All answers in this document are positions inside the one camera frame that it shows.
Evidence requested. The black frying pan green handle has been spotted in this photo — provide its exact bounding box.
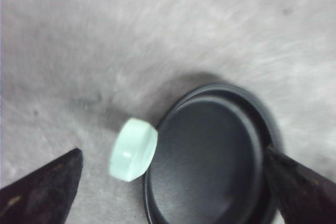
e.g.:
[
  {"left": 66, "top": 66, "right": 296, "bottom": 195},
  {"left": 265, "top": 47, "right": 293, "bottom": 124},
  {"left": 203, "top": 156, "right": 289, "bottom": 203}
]
[{"left": 109, "top": 83, "right": 279, "bottom": 223}]

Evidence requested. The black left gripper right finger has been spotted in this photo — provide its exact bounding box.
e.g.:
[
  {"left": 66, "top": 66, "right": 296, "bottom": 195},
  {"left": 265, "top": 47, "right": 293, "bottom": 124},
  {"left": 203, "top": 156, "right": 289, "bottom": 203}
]
[{"left": 266, "top": 146, "right": 335, "bottom": 223}]

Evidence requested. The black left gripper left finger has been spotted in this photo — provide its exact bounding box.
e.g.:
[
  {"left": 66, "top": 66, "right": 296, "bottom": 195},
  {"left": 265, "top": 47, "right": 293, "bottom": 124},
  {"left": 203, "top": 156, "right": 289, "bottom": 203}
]
[{"left": 1, "top": 148, "right": 83, "bottom": 223}]

